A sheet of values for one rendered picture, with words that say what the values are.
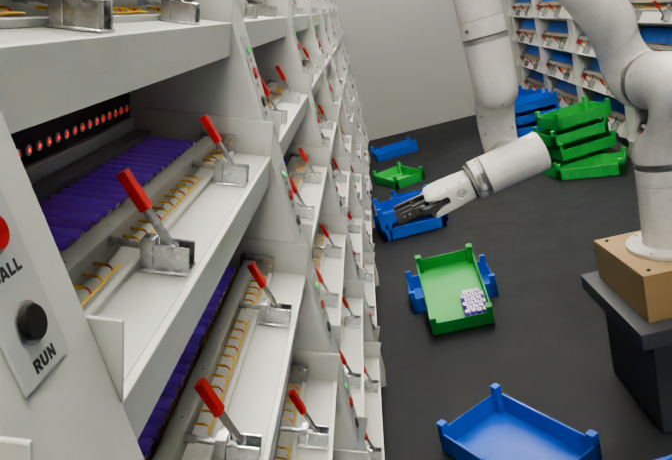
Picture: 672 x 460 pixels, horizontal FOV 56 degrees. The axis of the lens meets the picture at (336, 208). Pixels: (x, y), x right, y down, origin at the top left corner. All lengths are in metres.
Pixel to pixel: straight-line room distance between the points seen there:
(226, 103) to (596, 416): 1.17
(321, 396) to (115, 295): 0.59
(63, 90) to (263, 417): 0.39
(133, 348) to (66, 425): 0.11
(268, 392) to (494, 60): 0.82
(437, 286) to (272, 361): 1.52
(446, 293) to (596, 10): 1.16
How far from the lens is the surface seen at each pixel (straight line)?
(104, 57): 0.48
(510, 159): 1.33
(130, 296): 0.49
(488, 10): 1.28
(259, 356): 0.76
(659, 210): 1.49
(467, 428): 1.67
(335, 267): 1.48
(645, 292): 1.45
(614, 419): 1.68
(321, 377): 1.06
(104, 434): 0.36
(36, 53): 0.39
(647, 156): 1.47
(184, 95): 0.94
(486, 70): 1.29
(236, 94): 0.92
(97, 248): 0.52
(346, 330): 1.60
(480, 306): 2.07
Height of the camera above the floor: 1.03
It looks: 16 degrees down
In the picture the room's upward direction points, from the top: 15 degrees counter-clockwise
